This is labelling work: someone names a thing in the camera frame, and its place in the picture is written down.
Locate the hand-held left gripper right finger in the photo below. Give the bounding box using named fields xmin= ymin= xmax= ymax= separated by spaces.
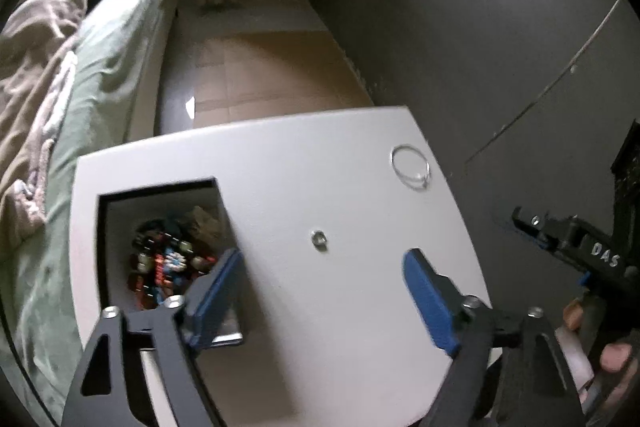
xmin=403 ymin=248 xmax=587 ymax=427

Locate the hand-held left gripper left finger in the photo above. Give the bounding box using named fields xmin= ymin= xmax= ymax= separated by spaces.
xmin=60 ymin=249 xmax=244 ymax=427

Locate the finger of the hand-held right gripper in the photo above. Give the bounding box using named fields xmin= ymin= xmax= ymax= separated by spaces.
xmin=511 ymin=206 xmax=572 ymax=254

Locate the pile of beaded bracelets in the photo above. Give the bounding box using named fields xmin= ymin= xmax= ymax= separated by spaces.
xmin=127 ymin=206 xmax=226 ymax=312

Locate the black gift box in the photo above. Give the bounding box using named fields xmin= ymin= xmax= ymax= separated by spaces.
xmin=97 ymin=177 xmax=246 ymax=348

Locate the person's right hand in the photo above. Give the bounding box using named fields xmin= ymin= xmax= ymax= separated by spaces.
xmin=554 ymin=298 xmax=634 ymax=396

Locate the thin silver bangle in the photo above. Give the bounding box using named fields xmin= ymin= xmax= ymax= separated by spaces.
xmin=391 ymin=146 xmax=429 ymax=178
xmin=399 ymin=156 xmax=432 ymax=192

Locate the grey door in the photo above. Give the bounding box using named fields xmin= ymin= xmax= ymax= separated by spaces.
xmin=465 ymin=0 xmax=640 ymax=258

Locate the bed with green sheet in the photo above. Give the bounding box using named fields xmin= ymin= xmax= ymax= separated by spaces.
xmin=0 ymin=0 xmax=173 ymax=368

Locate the beige crumpled blanket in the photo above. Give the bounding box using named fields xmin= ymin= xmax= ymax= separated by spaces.
xmin=0 ymin=0 xmax=88 ymax=233

